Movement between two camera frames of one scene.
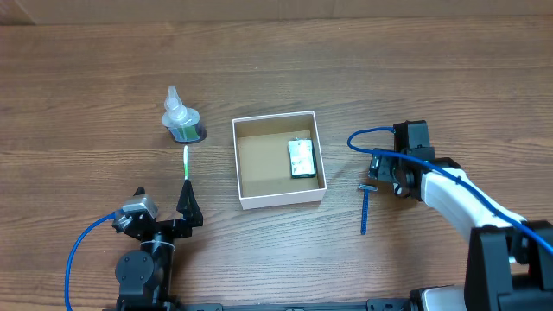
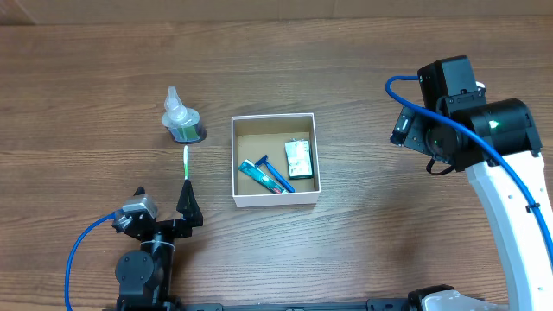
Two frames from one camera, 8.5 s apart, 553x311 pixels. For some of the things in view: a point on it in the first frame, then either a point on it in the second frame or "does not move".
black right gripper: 381,168 -> 415,135
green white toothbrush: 186,162 does not move
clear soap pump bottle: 183,123 does not move
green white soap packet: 302,158 does not move
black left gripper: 163,229 does not move
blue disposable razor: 365,209 -> 264,161
